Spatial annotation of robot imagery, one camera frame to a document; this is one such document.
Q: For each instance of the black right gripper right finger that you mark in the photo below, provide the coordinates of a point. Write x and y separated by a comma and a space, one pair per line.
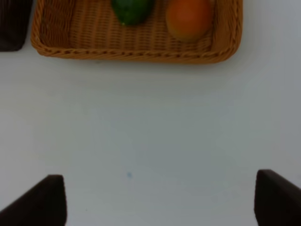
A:
277, 201

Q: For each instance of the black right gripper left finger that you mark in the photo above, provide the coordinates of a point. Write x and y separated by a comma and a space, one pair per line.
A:
44, 204

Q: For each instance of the red yellow peach fruit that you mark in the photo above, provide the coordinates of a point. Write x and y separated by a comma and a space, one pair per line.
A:
189, 20

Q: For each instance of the green lime fruit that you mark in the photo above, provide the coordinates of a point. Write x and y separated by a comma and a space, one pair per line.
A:
132, 12

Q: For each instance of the light orange wicker basket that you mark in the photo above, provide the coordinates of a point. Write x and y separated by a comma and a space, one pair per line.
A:
88, 29

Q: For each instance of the dark brown wicker basket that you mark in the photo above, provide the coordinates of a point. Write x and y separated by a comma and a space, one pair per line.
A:
14, 20

